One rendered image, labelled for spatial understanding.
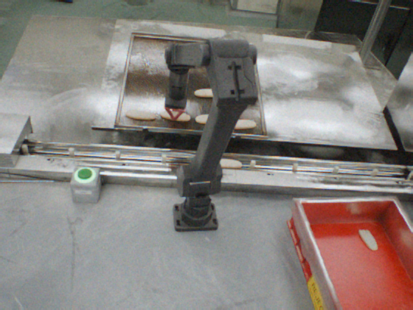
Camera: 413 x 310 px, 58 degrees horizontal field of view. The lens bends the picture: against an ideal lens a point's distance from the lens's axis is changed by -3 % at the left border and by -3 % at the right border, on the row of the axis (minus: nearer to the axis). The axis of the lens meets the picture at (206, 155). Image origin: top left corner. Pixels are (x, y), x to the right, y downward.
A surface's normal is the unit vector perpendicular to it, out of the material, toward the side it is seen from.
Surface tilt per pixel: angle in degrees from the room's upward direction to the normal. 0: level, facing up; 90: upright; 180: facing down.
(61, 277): 0
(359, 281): 0
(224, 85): 38
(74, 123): 0
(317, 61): 10
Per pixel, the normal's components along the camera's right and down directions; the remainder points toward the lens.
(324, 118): 0.13, -0.61
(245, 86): 0.28, -0.14
